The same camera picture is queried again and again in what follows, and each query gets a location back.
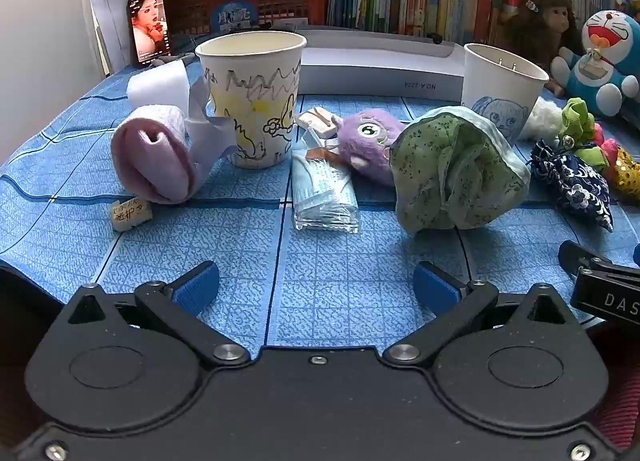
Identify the white fluffy pompom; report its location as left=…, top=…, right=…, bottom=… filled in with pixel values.
left=521, top=96, right=564, bottom=141

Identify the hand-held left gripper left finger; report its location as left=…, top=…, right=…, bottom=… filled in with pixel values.
left=66, top=260, right=252, bottom=368

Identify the small paper label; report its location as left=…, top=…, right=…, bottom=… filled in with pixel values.
left=111, top=198, right=152, bottom=232

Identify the gold sequin scrunchie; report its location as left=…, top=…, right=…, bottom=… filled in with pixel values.
left=607, top=146, right=640, bottom=203

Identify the blue round sign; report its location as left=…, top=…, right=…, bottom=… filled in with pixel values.
left=210, top=0, right=260, bottom=35

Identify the red plastic basket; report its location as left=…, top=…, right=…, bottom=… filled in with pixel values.
left=162, top=0, right=331, bottom=37

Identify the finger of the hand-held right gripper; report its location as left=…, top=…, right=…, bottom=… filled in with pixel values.
left=558, top=240, right=640, bottom=288

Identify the pack of blue face masks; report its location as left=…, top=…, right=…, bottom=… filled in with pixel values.
left=290, top=128, right=360, bottom=234

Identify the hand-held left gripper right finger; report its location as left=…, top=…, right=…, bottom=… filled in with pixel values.
left=382, top=260, right=582, bottom=368

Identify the green floral cloth pouch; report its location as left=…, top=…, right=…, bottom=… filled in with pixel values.
left=390, top=106, right=531, bottom=233

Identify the pink sock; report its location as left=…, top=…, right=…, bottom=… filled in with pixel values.
left=110, top=105, right=201, bottom=205

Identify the white cardboard box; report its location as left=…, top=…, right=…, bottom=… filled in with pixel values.
left=298, top=30, right=468, bottom=104

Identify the paper cup with blue drawing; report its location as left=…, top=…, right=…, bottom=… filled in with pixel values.
left=460, top=42, right=550, bottom=147

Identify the blue cat plush toy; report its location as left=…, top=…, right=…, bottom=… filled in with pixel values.
left=550, top=10, right=640, bottom=117

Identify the green scrunchie with bell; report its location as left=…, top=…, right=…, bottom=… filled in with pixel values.
left=560, top=98, right=613, bottom=174

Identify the small white snack packet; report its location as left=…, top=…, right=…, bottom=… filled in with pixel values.
left=296, top=106, right=344, bottom=140

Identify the navy floral scrunchie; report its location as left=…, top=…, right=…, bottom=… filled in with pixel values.
left=529, top=140, right=615, bottom=233

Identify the smartphone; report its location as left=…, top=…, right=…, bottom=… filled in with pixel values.
left=127, top=0, right=175, bottom=67

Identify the purple plush toy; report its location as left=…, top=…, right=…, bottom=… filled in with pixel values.
left=334, top=108, right=407, bottom=187

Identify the pink scrunchie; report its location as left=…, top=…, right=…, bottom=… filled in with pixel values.
left=592, top=124, right=622, bottom=163

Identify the paper cup with yellow drawing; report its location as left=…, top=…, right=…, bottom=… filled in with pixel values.
left=195, top=31, right=307, bottom=170

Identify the blue checkered tablecloth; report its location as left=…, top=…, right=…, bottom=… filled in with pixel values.
left=0, top=61, right=640, bottom=357

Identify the brown monkey doll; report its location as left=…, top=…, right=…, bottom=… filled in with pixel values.
left=500, top=0, right=588, bottom=97

